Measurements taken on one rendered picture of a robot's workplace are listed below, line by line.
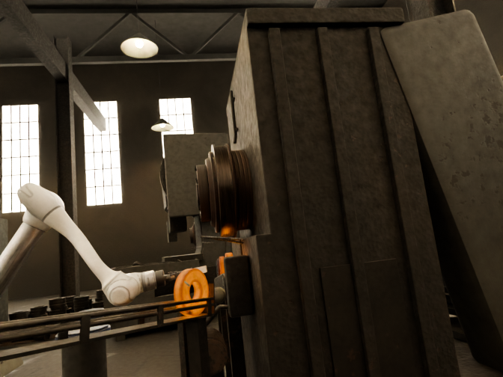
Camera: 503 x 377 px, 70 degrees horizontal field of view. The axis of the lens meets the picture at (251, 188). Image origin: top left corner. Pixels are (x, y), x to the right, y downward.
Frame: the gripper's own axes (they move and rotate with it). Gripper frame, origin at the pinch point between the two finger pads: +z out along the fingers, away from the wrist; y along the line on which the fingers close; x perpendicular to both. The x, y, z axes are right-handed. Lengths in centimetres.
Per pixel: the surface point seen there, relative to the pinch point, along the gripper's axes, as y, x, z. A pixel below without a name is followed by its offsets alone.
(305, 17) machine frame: 51, 92, 58
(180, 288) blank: 56, -1, -6
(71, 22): -809, 709, -241
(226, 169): 21, 42, 19
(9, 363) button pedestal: 63, -11, -54
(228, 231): 9.3, 15.1, 16.2
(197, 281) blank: 48.5, -1.0, -0.7
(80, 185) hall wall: -1000, 279, -328
